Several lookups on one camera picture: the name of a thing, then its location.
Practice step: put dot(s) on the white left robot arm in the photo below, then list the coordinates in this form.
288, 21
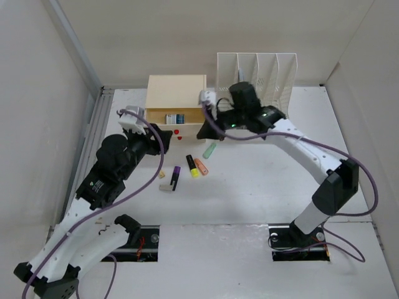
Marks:
77, 244

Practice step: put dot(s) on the grey eraser block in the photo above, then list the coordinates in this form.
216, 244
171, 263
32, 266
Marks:
165, 187

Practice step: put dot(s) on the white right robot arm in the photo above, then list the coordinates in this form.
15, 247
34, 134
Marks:
337, 178

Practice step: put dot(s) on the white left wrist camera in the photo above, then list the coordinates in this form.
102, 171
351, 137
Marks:
131, 119

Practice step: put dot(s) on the green highlighter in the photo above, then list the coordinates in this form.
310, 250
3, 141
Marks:
208, 152

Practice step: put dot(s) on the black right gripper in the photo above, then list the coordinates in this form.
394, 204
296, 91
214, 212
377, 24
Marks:
207, 131

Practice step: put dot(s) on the black yellow highlighter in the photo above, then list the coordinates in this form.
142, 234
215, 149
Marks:
191, 164

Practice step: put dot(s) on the grey setup guide booklet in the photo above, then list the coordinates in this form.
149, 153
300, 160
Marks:
241, 77

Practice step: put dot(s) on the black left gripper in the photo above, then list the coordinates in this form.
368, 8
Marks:
153, 145

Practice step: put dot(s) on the blue gel jar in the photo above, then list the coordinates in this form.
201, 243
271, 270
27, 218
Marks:
174, 119

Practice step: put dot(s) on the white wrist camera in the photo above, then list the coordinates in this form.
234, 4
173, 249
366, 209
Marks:
207, 99
131, 119

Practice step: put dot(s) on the orange highlighter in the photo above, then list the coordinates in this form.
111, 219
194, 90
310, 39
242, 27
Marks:
201, 167

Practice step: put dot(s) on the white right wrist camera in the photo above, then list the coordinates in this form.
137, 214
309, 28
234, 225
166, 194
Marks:
207, 99

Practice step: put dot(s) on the white plastic file organizer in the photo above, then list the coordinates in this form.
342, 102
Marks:
271, 74

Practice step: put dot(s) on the beige wooden drawer cabinet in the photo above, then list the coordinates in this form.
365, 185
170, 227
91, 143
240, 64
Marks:
176, 94

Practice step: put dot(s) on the aluminium frame rail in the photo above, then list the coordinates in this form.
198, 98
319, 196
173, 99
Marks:
93, 134

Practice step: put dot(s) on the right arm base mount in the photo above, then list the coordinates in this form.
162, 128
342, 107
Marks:
288, 246

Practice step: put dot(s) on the purple highlighter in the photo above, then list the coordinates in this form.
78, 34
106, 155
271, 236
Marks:
174, 177

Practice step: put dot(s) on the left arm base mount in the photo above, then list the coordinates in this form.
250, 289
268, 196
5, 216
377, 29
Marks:
140, 248

